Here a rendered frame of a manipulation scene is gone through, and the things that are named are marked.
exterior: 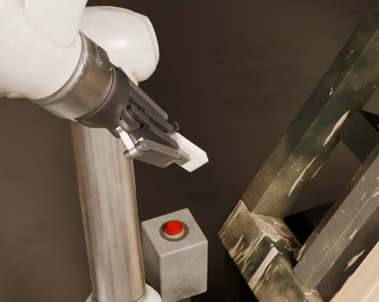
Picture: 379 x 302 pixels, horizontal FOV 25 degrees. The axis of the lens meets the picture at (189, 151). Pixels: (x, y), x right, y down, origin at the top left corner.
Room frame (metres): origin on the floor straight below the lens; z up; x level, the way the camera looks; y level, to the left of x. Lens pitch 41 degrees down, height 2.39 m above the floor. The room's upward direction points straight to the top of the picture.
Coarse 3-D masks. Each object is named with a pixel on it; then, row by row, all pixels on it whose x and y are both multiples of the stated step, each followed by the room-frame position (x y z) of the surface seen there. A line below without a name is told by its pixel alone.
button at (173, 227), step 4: (168, 224) 1.38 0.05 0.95; (172, 224) 1.38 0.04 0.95; (176, 224) 1.38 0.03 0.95; (180, 224) 1.38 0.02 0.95; (168, 228) 1.37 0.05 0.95; (172, 228) 1.37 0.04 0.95; (176, 228) 1.37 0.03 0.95; (180, 228) 1.37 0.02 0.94; (168, 232) 1.36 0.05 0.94; (172, 232) 1.36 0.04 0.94; (176, 232) 1.36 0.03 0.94; (180, 232) 1.36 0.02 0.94
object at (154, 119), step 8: (136, 96) 0.81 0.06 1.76; (136, 104) 0.80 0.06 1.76; (144, 104) 0.81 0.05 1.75; (144, 112) 0.81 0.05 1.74; (152, 112) 0.82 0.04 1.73; (152, 120) 0.81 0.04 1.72; (160, 120) 0.82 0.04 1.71; (160, 128) 0.82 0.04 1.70; (168, 128) 0.82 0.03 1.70; (176, 128) 0.83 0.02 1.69
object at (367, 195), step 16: (368, 176) 1.33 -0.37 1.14; (352, 192) 1.33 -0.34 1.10; (368, 192) 1.30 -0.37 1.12; (352, 208) 1.30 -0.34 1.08; (368, 208) 1.29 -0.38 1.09; (336, 224) 1.30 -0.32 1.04; (352, 224) 1.28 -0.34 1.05; (320, 240) 1.29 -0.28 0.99; (336, 240) 1.27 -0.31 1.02; (304, 256) 1.29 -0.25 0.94; (320, 256) 1.26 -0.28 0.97; (336, 256) 1.27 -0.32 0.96; (304, 272) 1.26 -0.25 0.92; (320, 272) 1.25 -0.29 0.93
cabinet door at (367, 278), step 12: (372, 252) 1.21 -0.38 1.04; (360, 264) 1.21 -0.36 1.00; (372, 264) 1.19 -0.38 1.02; (360, 276) 1.19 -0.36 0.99; (372, 276) 1.17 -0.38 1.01; (348, 288) 1.19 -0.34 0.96; (360, 288) 1.17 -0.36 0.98; (372, 288) 1.16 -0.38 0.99; (336, 300) 1.18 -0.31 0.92; (348, 300) 1.17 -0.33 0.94; (360, 300) 1.15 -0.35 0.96; (372, 300) 1.14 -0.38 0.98
